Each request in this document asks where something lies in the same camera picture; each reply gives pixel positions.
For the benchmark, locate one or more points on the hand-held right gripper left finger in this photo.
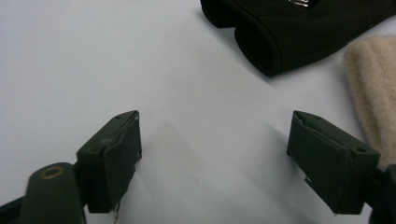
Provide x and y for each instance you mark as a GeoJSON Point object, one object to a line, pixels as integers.
{"type": "Point", "coordinates": [118, 161]}

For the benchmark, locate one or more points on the beige knitted glove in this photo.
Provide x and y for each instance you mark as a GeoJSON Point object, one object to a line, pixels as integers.
{"type": "Point", "coordinates": [373, 93]}

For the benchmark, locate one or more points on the black glove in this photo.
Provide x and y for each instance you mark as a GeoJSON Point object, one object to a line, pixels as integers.
{"type": "Point", "coordinates": [295, 37]}

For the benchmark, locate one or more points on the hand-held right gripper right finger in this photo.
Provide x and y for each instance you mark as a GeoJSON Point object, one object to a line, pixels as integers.
{"type": "Point", "coordinates": [327, 161]}

